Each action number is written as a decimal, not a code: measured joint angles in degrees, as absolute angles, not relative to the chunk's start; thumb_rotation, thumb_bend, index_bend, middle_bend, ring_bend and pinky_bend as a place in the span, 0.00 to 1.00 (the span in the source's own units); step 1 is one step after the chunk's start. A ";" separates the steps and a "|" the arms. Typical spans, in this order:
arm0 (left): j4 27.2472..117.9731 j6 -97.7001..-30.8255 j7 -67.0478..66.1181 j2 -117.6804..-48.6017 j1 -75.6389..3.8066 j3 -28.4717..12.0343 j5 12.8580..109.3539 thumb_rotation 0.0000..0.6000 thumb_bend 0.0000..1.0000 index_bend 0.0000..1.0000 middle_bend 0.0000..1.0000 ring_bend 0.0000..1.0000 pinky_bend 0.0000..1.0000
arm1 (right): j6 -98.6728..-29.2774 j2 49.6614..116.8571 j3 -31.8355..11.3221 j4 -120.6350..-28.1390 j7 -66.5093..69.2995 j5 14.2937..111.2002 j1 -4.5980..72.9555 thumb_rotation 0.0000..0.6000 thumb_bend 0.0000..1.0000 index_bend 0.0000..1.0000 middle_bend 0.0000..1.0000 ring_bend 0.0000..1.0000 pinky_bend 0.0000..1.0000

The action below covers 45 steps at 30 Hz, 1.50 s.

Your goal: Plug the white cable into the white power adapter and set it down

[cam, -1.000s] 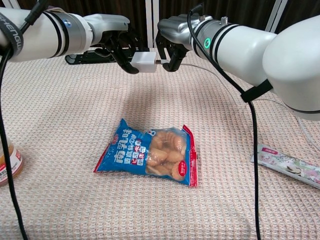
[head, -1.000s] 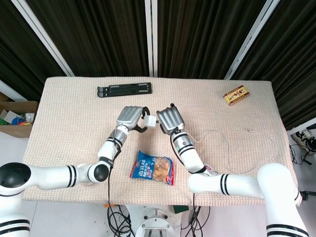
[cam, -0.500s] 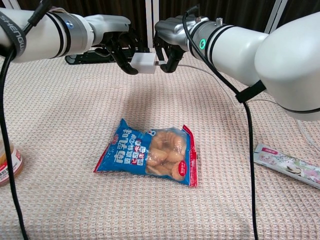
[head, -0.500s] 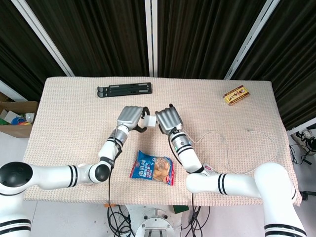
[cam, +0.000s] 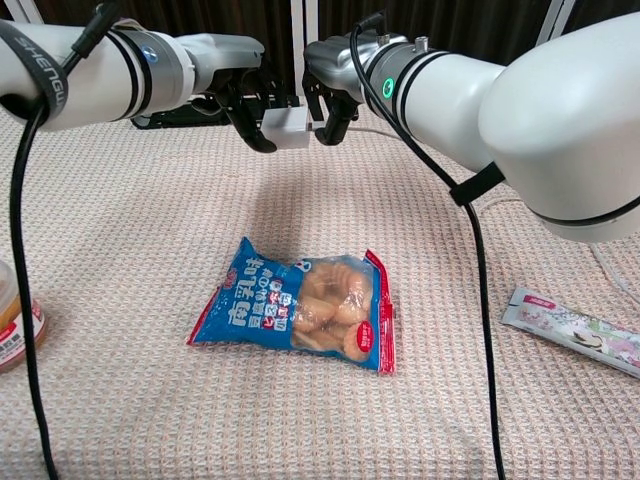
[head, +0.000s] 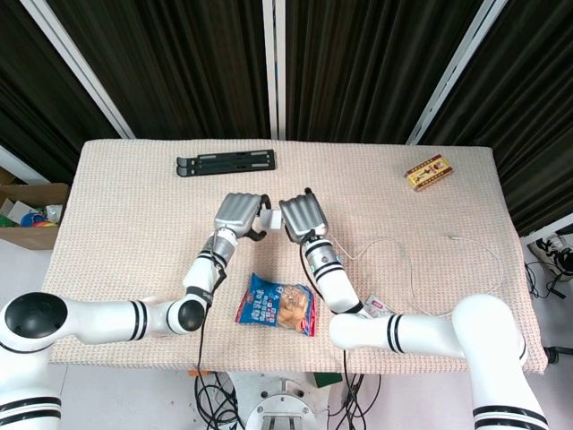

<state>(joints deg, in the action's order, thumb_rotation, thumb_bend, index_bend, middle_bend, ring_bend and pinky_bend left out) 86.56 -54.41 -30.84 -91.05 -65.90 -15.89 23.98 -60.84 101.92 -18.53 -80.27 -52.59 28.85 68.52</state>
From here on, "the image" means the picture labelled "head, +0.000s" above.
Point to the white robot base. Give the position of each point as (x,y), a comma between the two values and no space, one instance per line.
(282,405)

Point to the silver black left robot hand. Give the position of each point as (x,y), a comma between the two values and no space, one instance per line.
(237,212)

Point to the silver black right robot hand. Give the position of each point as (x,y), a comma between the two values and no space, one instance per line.
(304,215)

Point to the beige woven tablecloth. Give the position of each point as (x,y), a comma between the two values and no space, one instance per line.
(134,215)

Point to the blue snack bag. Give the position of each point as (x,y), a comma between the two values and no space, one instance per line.
(268,304)

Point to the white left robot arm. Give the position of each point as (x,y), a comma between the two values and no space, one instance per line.
(98,320)

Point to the white frame post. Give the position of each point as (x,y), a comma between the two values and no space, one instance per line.
(274,67)
(85,76)
(456,76)

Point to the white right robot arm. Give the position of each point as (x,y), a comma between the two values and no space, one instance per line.
(403,333)

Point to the cardboard box with clutter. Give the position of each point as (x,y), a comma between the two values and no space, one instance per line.
(31,210)

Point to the yellow red small box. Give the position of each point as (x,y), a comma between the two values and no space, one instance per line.
(427,172)

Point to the white floral sachet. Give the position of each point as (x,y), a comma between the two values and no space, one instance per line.
(375,307)

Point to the black folded stand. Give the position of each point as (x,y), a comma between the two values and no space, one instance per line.
(228,162)

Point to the black white sneaker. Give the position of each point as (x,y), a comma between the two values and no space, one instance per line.
(553,253)

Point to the small white object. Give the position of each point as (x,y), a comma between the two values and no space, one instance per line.
(272,220)

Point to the dark pleated curtain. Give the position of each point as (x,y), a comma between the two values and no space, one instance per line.
(188,67)

